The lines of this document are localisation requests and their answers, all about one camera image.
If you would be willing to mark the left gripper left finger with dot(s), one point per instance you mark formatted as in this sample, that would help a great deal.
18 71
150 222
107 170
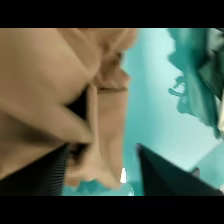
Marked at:
36 176

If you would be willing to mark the tan shirt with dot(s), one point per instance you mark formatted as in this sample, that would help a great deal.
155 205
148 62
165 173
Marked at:
43 80

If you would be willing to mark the green garment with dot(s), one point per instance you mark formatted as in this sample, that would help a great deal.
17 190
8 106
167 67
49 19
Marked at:
196 83

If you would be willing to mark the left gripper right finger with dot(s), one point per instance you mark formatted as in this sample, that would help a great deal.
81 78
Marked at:
163 180

